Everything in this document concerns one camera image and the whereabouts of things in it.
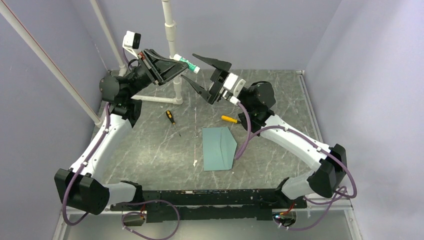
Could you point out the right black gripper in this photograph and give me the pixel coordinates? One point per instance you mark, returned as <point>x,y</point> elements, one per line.
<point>217,81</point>

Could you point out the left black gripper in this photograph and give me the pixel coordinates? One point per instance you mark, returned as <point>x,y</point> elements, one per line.
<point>164,69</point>

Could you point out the green white glue stick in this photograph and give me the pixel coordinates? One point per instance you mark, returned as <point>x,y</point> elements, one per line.
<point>192,67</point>

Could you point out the light blue envelope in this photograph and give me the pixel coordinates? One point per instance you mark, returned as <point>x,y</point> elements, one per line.
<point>219,148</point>

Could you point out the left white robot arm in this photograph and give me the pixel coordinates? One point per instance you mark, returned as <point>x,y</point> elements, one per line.
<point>79,186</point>

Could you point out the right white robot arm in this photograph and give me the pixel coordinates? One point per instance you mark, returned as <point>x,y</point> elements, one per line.
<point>327,164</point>

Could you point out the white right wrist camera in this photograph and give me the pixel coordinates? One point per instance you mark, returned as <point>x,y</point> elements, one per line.
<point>232,86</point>

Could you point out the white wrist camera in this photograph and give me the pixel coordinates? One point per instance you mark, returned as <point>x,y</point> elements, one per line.
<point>232,86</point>
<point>131,42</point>

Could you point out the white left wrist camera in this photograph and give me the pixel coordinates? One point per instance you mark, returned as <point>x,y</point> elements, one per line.
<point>131,42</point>

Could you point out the yellow handled screwdriver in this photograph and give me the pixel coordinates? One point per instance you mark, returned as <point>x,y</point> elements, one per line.
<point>230,119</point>

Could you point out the black handled small screwdriver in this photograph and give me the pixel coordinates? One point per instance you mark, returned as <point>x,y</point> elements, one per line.
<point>170,116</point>

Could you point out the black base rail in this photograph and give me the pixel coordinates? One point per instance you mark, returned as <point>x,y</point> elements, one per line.
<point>170,205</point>

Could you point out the aluminium extrusion frame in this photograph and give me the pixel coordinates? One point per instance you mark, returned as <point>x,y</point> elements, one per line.
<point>322,219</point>

